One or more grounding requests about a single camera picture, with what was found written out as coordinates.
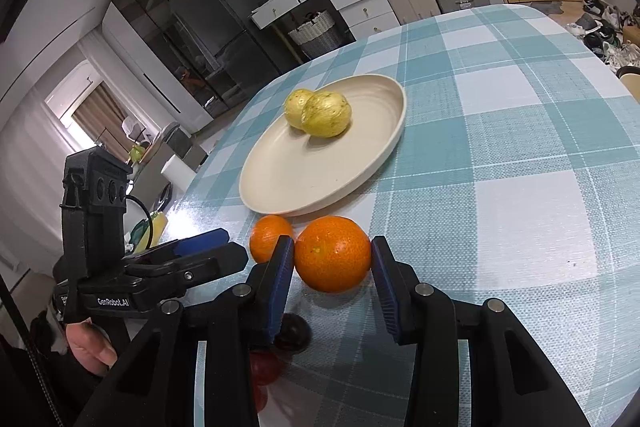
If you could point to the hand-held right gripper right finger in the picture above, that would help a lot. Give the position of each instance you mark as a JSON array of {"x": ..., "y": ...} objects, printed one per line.
[{"x": 387, "y": 292}]

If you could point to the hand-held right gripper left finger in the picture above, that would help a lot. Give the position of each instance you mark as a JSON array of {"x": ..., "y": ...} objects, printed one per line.
[{"x": 280, "y": 287}]

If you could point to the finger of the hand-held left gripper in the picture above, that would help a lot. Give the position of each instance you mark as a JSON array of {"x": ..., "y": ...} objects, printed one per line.
[
  {"x": 215, "y": 263},
  {"x": 200, "y": 240}
]

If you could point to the dark plum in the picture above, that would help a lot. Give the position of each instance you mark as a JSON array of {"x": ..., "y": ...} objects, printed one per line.
[{"x": 295, "y": 332}]

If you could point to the small orange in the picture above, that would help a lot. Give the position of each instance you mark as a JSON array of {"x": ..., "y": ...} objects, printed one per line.
[{"x": 267, "y": 239}]

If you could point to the large orange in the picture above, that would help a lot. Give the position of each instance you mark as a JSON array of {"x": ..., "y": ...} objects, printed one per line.
[{"x": 332, "y": 254}]

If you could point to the red tomato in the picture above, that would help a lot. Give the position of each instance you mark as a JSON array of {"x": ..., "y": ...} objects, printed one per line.
[
  {"x": 259, "y": 399},
  {"x": 265, "y": 367}
]

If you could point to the cream round plate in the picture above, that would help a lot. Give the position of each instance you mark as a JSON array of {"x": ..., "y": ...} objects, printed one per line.
[{"x": 320, "y": 167}]

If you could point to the yellow round fruit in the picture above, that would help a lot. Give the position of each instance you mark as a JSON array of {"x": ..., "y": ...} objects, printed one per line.
[
  {"x": 296, "y": 107},
  {"x": 327, "y": 117}
]

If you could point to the person's left hand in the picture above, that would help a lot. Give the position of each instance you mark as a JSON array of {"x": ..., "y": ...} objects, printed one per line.
[{"x": 87, "y": 347}]

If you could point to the yellow bottle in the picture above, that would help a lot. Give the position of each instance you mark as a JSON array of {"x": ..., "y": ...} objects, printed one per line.
[{"x": 157, "y": 227}]

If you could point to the brown curtain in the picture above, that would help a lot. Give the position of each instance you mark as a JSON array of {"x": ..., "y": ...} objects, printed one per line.
[{"x": 100, "y": 117}]

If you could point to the teal checked tablecloth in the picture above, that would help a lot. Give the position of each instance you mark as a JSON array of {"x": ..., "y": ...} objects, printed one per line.
[{"x": 500, "y": 132}]

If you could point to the dark glass cabinet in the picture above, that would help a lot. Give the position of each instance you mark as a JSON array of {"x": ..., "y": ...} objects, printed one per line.
[{"x": 145, "y": 22}]

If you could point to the dark grey fridge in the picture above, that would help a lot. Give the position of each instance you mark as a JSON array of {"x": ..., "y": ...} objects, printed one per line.
[{"x": 215, "y": 22}]

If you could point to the wicker basket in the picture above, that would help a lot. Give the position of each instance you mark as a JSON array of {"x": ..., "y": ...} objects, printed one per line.
[{"x": 315, "y": 34}]

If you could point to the pile of shoes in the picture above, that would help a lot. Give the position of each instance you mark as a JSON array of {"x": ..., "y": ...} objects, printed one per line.
[{"x": 605, "y": 32}]

